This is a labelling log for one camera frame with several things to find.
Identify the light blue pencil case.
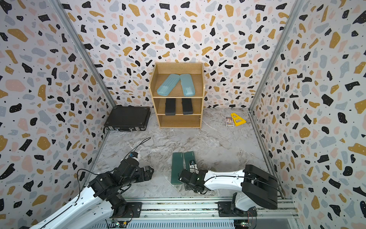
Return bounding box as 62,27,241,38
180,74,195,97
157,74,180,96

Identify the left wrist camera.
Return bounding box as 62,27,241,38
128,151,140,161

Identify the green pencil case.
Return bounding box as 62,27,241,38
171,152,184,185
184,151,197,172

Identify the black pencil case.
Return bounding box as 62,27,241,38
182,98,193,115
165,98,176,116

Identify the wooden three-tier shelf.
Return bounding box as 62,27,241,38
149,63,205,128

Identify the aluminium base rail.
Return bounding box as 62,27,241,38
55,197,299,229

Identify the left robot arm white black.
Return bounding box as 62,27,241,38
32,157,154,229

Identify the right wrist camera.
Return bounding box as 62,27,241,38
189,160,198,173

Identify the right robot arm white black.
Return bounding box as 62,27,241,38
178,164,278,211

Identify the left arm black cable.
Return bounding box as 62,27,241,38
75,136,152,207

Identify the yellow triangular plastic piece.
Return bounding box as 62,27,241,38
231,113,246,127

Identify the small card box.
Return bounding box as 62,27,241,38
225,117,234,127

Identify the black flat case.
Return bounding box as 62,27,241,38
104,106,151,132

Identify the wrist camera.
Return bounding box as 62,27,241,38
128,151,140,161
189,160,198,173

